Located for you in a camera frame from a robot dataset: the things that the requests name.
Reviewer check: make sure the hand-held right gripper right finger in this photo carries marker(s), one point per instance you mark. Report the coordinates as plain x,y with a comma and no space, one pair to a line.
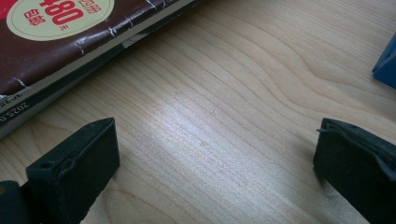
358,161

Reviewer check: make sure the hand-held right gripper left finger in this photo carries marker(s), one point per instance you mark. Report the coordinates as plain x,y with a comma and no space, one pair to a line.
74,174

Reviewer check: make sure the blue file rack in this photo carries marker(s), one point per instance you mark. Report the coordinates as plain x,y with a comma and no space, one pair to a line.
387,68

